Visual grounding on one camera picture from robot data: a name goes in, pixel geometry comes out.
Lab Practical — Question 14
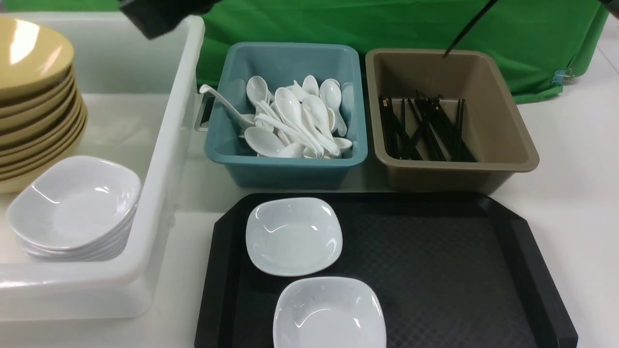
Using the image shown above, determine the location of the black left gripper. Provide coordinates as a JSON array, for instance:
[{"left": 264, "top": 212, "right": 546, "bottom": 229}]
[{"left": 118, "top": 0, "right": 220, "bottom": 40}]

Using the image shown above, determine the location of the white square dish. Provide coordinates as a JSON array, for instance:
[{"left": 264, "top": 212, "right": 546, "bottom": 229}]
[
  {"left": 245, "top": 197, "right": 343, "bottom": 277},
  {"left": 272, "top": 276, "right": 387, "bottom": 348}
]

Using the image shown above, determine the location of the black chopsticks gold band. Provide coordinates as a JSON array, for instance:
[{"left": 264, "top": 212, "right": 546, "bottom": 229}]
[{"left": 442, "top": 0, "right": 498, "bottom": 59}]

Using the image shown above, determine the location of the stack of yellow noodle bowls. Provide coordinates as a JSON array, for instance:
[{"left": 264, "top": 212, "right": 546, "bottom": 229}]
[{"left": 0, "top": 15, "right": 88, "bottom": 194}]

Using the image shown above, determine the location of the white translucent plastic tub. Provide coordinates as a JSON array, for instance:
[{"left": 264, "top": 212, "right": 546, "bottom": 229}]
[{"left": 0, "top": 13, "right": 205, "bottom": 322}]

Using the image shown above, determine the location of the teal plastic bin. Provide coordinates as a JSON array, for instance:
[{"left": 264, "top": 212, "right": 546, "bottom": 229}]
[{"left": 204, "top": 42, "right": 368, "bottom": 189}]

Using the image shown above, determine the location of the white ladle spoon on rim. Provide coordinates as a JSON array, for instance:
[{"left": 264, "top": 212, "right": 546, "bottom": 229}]
[{"left": 199, "top": 84, "right": 256, "bottom": 129}]

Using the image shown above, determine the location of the pile of white soup spoons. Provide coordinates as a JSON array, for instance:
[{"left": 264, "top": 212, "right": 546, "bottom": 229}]
[{"left": 239, "top": 75, "right": 354, "bottom": 159}]

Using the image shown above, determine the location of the stack of white square dishes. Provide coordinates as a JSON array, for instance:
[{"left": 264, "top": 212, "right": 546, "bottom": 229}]
[{"left": 6, "top": 156, "right": 142, "bottom": 262}]

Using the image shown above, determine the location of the pile of black chopsticks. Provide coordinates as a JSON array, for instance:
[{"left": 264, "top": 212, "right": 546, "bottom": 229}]
[{"left": 378, "top": 92, "right": 477, "bottom": 163}]

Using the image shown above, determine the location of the brown plastic bin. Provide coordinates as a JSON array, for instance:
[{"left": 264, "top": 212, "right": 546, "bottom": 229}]
[{"left": 365, "top": 48, "right": 539, "bottom": 194}]

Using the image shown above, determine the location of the black plastic serving tray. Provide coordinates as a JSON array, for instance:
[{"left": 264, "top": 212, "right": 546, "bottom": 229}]
[{"left": 194, "top": 192, "right": 578, "bottom": 348}]

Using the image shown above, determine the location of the green cloth backdrop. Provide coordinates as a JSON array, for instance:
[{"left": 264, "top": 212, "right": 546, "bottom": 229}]
[{"left": 2, "top": 0, "right": 610, "bottom": 104}]

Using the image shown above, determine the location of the blue binder clip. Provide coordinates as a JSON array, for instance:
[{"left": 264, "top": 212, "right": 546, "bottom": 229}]
[{"left": 551, "top": 69, "right": 575, "bottom": 87}]

